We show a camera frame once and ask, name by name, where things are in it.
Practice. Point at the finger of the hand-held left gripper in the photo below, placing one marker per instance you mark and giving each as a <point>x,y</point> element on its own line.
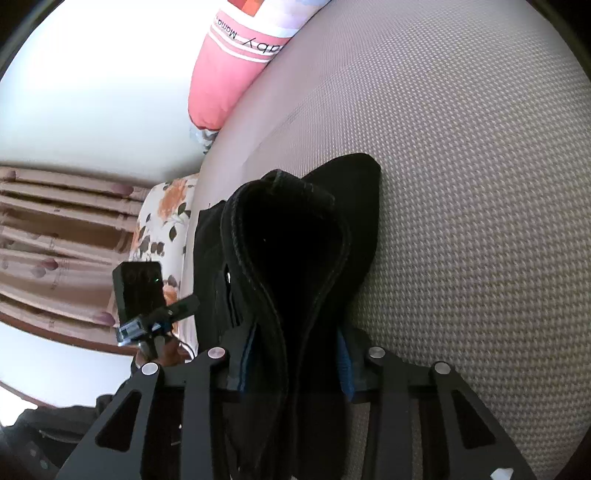
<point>183,308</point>

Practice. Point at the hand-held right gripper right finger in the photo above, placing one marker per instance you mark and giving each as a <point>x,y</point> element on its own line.
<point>344,364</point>

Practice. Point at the pink striped pillow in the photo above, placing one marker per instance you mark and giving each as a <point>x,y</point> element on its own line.
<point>217,83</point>

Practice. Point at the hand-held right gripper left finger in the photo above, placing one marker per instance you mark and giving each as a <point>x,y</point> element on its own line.
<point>247,369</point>

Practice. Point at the grey woven bed mat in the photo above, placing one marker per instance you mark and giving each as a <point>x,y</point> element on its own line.
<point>461,184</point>

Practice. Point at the person's left hand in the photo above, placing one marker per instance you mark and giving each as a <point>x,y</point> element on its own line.
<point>170,351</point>

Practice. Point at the black pants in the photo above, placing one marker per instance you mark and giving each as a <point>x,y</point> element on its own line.
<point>286,258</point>

